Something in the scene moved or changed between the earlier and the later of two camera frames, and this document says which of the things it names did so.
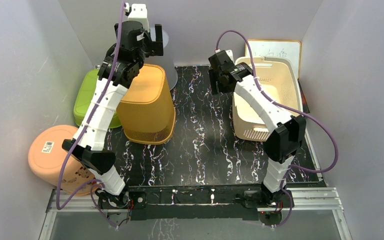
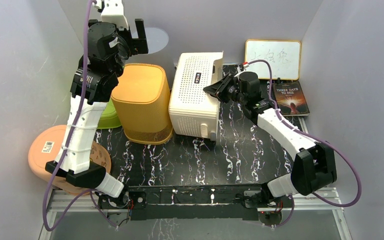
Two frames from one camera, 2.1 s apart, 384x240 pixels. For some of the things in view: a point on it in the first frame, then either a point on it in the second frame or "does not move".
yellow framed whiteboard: (286, 48) does not move
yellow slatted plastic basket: (146, 113) does not move
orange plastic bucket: (45, 154) does not move
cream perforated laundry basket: (279, 78) → (193, 111)
